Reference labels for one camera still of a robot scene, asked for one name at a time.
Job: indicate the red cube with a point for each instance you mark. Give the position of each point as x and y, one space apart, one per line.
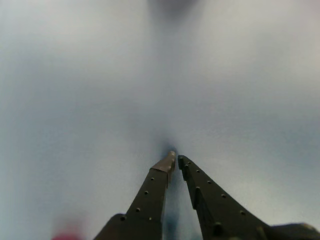
67 236

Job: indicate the gripper black left finger taped tip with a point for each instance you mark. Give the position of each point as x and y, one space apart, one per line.
147 200

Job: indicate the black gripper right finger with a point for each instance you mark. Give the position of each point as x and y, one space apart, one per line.
215 215

